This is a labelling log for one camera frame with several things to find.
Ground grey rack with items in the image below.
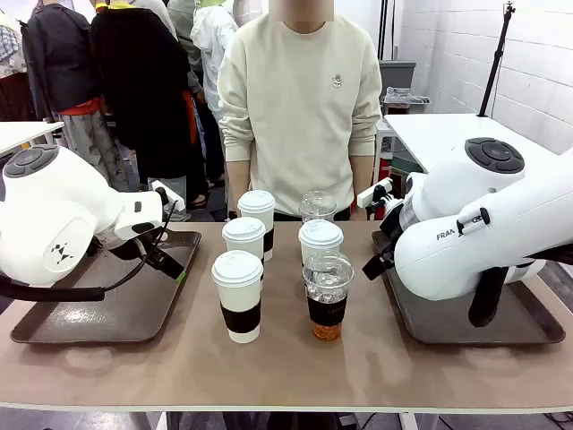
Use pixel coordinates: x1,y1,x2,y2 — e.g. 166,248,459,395
383,86,432,108

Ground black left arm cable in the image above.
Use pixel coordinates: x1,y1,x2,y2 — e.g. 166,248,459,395
0,201,178,304

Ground person in cream sweater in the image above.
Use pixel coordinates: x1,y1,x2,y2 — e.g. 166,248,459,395
217,0,384,223

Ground black tripod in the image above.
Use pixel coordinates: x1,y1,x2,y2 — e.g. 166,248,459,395
477,1,517,118

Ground bystander in white jacket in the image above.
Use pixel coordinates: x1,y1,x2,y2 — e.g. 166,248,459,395
190,0,238,125

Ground bystander in dark jacket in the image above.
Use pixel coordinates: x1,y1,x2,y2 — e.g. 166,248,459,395
21,3,129,192

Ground clear plastic iced coffee cup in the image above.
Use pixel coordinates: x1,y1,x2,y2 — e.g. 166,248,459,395
298,190,338,224
302,250,355,342

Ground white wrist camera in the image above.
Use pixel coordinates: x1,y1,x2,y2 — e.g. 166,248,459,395
356,177,395,208
150,178,185,212

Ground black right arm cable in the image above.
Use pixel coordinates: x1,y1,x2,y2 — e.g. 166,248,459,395
467,248,573,328

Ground black stand pole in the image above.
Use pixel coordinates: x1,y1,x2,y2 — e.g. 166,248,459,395
378,0,389,62

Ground white paper cup black sleeve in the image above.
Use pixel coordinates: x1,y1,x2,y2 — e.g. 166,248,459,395
210,249,264,345
297,219,345,266
221,216,267,288
236,189,277,262

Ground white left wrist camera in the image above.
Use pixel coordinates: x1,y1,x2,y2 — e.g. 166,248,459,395
150,178,185,212

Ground brown plastic tray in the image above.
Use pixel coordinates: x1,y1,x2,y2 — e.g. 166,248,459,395
371,230,567,345
9,230,202,345

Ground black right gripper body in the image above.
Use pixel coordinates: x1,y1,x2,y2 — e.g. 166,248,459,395
379,203,406,259

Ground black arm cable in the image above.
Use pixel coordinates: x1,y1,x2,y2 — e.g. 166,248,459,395
467,248,573,328
0,201,178,304

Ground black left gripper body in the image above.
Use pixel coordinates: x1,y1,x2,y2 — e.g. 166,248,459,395
133,236,176,273

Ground black right arm strap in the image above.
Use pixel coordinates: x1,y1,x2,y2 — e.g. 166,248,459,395
456,207,492,237

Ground small white table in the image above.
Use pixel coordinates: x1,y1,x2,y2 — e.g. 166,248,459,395
0,120,66,158

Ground bystander in plaid shirt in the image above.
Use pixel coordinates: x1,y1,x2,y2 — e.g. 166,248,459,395
0,8,37,122

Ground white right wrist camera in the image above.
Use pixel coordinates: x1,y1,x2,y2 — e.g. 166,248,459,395
356,177,395,208

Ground grey plastic bin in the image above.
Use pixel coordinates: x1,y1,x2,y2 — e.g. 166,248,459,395
379,60,416,98

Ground bystander in black coat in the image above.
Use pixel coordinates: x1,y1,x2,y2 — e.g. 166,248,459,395
89,0,198,210

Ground person's right forearm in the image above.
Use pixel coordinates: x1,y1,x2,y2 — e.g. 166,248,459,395
226,159,252,220

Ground person's left forearm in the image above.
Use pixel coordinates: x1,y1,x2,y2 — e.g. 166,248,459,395
350,154,376,221

